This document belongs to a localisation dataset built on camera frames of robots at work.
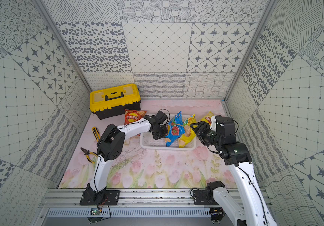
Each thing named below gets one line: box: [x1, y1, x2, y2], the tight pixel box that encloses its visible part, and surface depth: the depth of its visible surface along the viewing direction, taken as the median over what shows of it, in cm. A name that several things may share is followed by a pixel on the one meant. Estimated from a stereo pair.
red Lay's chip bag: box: [123, 109, 147, 125], surface depth 103 cm
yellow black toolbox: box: [89, 83, 142, 121], surface depth 102 cm
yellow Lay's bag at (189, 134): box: [178, 113, 197, 148], surface depth 88 cm
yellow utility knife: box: [91, 126, 101, 142], surface depth 100 cm
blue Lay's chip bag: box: [164, 111, 186, 147], surface depth 87 cm
